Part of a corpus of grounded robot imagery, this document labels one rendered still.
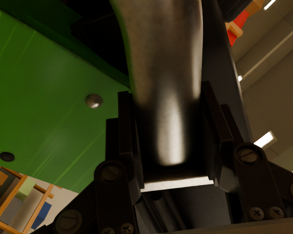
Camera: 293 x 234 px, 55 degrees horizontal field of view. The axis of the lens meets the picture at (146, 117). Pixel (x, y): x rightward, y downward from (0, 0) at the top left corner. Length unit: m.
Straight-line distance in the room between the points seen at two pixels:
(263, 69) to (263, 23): 2.24
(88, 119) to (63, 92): 0.03
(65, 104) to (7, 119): 0.04
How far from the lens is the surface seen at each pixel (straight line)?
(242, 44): 9.72
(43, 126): 0.20
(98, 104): 0.18
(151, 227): 0.26
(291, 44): 7.85
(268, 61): 7.81
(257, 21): 9.65
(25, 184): 6.62
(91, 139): 0.20
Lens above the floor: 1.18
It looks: 14 degrees up
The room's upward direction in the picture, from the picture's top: 127 degrees clockwise
